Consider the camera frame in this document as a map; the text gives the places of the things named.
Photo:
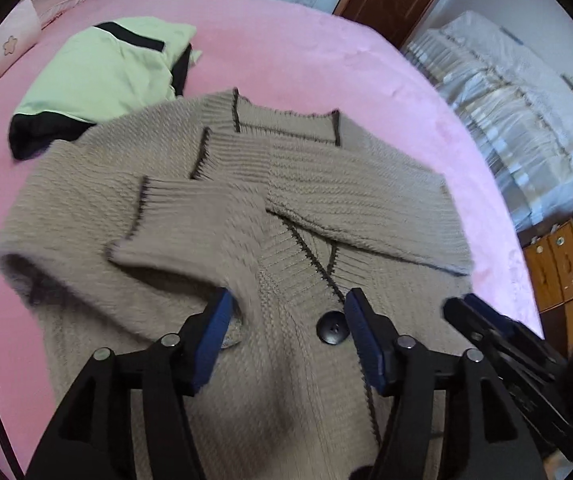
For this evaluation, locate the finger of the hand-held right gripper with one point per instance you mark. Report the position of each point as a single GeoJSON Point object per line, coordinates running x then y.
{"type": "Point", "coordinates": [491, 310]}
{"type": "Point", "coordinates": [471, 322]}

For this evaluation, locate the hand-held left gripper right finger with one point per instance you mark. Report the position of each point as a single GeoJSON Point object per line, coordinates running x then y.
{"type": "Point", "coordinates": [366, 345]}

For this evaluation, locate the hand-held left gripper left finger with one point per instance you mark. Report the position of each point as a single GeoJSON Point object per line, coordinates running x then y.
{"type": "Point", "coordinates": [211, 340]}

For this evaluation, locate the beige knitted cardigan sweater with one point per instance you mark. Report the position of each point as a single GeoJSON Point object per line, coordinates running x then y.
{"type": "Point", "coordinates": [176, 185]}

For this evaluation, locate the orange wooden cabinet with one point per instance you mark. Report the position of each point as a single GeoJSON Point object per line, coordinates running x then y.
{"type": "Point", "coordinates": [559, 270]}

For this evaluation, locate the white striped lace curtain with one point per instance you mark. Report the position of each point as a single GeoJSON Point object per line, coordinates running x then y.
{"type": "Point", "coordinates": [506, 110]}

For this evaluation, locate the light green black garment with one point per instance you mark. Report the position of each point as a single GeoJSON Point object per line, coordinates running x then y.
{"type": "Point", "coordinates": [96, 75]}

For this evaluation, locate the pink bed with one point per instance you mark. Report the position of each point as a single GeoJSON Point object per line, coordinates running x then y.
{"type": "Point", "coordinates": [316, 50]}

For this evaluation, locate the pink flower print pillow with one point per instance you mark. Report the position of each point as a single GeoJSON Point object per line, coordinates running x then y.
{"type": "Point", "coordinates": [6, 45]}

